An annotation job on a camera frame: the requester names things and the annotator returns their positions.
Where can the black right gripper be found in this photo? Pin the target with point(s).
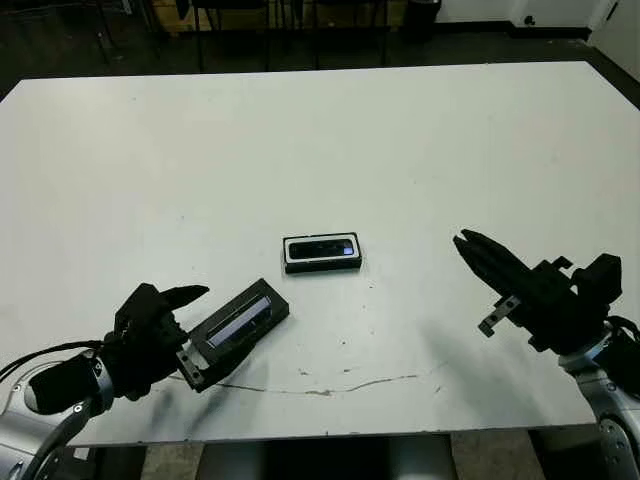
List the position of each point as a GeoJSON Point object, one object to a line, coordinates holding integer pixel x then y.
{"type": "Point", "coordinates": [555, 310]}

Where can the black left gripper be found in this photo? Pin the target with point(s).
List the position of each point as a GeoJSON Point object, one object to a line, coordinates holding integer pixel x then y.
{"type": "Point", "coordinates": [145, 360]}

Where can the black box lid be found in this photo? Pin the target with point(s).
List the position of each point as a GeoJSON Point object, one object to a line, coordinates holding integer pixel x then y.
{"type": "Point", "coordinates": [250, 320]}

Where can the slim black camera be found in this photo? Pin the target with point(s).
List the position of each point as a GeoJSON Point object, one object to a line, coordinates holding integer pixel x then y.
{"type": "Point", "coordinates": [315, 250]}

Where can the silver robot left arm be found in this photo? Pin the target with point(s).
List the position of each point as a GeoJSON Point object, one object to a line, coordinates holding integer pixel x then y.
{"type": "Point", "coordinates": [20, 440]}

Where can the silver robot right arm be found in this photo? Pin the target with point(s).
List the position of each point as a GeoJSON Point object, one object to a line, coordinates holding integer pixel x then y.
{"type": "Point", "coordinates": [595, 395]}

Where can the black box base white inset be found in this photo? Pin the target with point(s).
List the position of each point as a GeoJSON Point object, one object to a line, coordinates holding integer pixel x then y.
{"type": "Point", "coordinates": [320, 267]}

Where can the small white paper scrap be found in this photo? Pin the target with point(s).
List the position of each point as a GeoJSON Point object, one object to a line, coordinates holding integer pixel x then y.
{"type": "Point", "coordinates": [81, 452]}

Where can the black robot pelvis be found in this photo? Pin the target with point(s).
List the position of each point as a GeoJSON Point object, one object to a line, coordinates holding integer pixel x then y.
{"type": "Point", "coordinates": [330, 462]}

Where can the black waste bin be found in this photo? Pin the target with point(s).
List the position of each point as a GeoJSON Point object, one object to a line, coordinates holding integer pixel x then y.
{"type": "Point", "coordinates": [424, 20]}

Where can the white door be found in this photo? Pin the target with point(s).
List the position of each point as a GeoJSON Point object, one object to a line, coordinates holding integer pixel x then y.
{"type": "Point", "coordinates": [625, 25]}

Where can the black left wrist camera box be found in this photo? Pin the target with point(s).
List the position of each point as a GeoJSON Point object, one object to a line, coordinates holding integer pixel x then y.
{"type": "Point", "coordinates": [142, 302]}

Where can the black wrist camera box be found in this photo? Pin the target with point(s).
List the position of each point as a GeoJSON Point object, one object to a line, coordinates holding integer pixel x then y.
{"type": "Point", "coordinates": [600, 277]}
{"type": "Point", "coordinates": [142, 302]}

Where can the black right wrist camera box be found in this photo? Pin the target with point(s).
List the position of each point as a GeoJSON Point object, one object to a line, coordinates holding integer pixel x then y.
{"type": "Point", "coordinates": [600, 277]}

